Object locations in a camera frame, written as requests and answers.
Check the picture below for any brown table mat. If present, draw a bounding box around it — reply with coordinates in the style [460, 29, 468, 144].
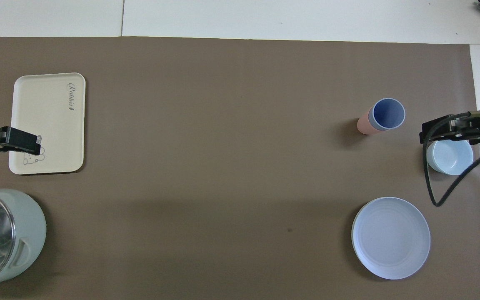
[0, 37, 480, 300]

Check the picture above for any cream rabbit print tray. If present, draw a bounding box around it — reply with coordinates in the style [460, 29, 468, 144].
[9, 72, 86, 175]

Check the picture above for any light blue bowl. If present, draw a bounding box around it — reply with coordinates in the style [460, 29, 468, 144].
[427, 139, 474, 175]

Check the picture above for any pale green cooking pot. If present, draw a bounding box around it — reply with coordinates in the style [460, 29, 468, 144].
[0, 189, 47, 291]

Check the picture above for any blue round plate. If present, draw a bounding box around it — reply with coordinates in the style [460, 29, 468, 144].
[351, 197, 431, 280]

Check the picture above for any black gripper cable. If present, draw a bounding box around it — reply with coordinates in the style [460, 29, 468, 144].
[422, 112, 480, 207]

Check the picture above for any pink plastic cup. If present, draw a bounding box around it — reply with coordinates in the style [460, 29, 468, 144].
[357, 111, 380, 135]

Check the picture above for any blue plastic cup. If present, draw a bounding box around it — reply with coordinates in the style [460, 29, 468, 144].
[368, 98, 406, 132]

